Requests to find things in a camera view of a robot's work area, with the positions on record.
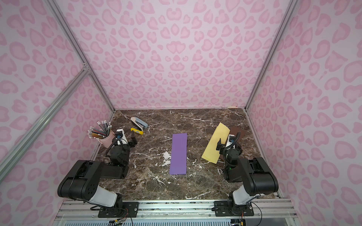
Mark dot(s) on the grey stapler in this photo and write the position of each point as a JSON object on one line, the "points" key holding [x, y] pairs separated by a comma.
{"points": [[140, 124]]}

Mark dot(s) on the bundle of pencils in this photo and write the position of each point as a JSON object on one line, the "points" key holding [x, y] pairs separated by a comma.
{"points": [[102, 132]]}

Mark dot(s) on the purple paper sheet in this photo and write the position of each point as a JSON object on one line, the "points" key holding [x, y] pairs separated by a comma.
{"points": [[178, 165]]}

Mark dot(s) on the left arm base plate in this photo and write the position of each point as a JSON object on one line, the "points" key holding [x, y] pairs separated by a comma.
{"points": [[118, 210]]}

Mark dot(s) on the yellow paper sheet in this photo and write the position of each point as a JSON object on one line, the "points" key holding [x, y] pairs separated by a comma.
{"points": [[211, 154]]}

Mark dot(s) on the brown paper sheet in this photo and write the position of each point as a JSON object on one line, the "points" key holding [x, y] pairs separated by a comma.
{"points": [[239, 133]]}

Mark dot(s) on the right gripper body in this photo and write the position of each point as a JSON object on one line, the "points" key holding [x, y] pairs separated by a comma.
{"points": [[224, 147]]}

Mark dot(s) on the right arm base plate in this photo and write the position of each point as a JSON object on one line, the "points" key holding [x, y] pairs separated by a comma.
{"points": [[229, 209]]}

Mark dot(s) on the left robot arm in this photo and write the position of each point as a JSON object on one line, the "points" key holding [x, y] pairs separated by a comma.
{"points": [[82, 181]]}

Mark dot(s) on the aluminium front rail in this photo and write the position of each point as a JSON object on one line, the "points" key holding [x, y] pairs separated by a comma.
{"points": [[181, 209]]}

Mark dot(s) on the pink pencil cup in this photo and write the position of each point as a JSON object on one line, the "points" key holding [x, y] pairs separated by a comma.
{"points": [[107, 142]]}

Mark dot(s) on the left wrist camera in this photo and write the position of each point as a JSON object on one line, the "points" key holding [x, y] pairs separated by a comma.
{"points": [[120, 138]]}

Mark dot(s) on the yellow marker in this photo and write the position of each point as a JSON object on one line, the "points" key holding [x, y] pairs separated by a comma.
{"points": [[137, 131]]}

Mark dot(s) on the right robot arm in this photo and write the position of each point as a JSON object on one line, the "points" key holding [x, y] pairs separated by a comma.
{"points": [[255, 175]]}

